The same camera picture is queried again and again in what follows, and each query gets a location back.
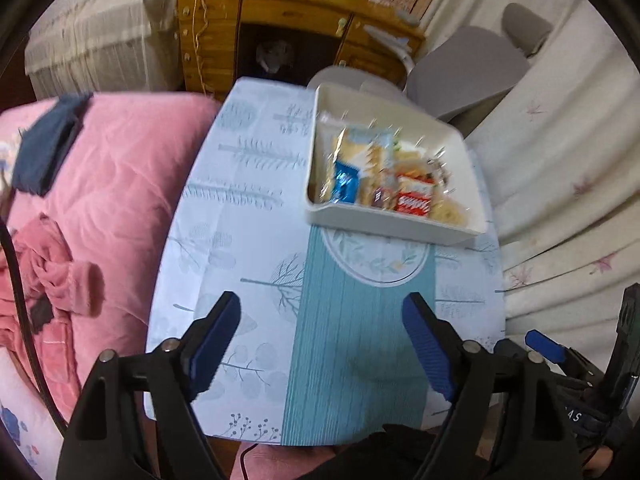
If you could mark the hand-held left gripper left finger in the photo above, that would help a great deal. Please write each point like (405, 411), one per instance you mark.
(215, 345)

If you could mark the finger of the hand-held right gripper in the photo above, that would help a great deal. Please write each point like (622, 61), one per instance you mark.
(545, 346)

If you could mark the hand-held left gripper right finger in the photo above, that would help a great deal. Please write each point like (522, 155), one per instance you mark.
(427, 345)

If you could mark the white plastic storage tray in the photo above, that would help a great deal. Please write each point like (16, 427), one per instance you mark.
(380, 222)

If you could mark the clear bag of yellow crisps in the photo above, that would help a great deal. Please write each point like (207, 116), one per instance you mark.
(450, 212)

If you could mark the red white snack packet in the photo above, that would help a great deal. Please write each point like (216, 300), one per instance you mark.
(415, 200)

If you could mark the blue snack packet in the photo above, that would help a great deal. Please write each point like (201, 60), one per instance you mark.
(347, 180)

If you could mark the cream cracker packet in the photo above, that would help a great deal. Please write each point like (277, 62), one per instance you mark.
(370, 157)

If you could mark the person's black garment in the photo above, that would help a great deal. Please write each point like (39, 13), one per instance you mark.
(380, 452)

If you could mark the person's leg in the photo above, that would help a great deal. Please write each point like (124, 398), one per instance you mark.
(280, 462)

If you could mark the pink fleece garment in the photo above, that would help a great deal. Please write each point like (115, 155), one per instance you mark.
(55, 280)

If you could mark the pink bed blanket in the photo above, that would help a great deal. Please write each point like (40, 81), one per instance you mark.
(135, 180)

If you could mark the cream leaf print curtain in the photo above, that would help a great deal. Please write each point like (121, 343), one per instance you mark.
(575, 160)

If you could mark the white sheet with blue print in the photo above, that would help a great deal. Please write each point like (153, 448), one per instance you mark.
(20, 430)

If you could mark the navy folded cloth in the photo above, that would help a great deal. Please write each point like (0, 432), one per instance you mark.
(47, 145)

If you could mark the floral pastel blanket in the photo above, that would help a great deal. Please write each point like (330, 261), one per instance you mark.
(6, 175)

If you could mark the grey office chair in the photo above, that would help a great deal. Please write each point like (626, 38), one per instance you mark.
(465, 75)

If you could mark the grey bag under desk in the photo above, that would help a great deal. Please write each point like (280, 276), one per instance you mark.
(274, 55)

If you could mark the wooden desk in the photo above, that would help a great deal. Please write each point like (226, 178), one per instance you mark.
(220, 30)

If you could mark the lace covered furniture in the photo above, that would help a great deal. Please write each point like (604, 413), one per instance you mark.
(100, 35)

